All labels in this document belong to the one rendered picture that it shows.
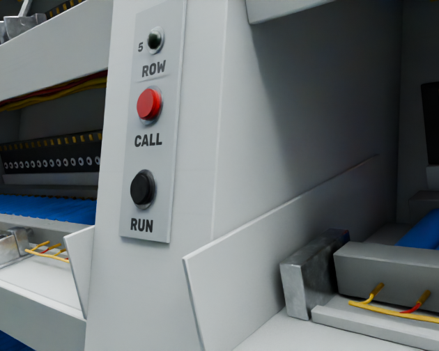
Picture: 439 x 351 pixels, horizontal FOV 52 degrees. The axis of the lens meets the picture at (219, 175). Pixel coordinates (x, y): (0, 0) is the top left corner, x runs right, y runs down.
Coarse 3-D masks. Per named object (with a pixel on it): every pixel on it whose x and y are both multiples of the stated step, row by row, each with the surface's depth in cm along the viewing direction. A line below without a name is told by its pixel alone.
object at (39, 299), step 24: (72, 240) 25; (24, 264) 38; (48, 264) 37; (72, 264) 25; (0, 288) 34; (24, 288) 32; (48, 288) 31; (72, 288) 31; (0, 312) 35; (24, 312) 32; (48, 312) 29; (72, 312) 27; (24, 336) 33; (48, 336) 30; (72, 336) 27
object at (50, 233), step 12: (0, 216) 49; (12, 216) 47; (0, 228) 47; (36, 228) 40; (48, 228) 39; (60, 228) 38; (72, 228) 37; (36, 240) 41; (48, 240) 39; (60, 240) 38; (36, 252) 38; (60, 252) 36
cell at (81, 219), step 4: (84, 212) 44; (88, 212) 44; (92, 212) 44; (76, 216) 43; (80, 216) 43; (84, 216) 44; (88, 216) 44; (92, 216) 44; (68, 220) 43; (72, 220) 43; (76, 220) 43; (80, 220) 43; (84, 220) 43; (88, 220) 44; (92, 220) 44; (88, 224) 43; (92, 224) 44
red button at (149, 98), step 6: (150, 90) 23; (144, 96) 23; (150, 96) 22; (156, 96) 22; (138, 102) 23; (144, 102) 23; (150, 102) 22; (156, 102) 22; (138, 108) 23; (144, 108) 23; (150, 108) 22; (156, 108) 22; (138, 114) 23; (144, 114) 23; (150, 114) 22
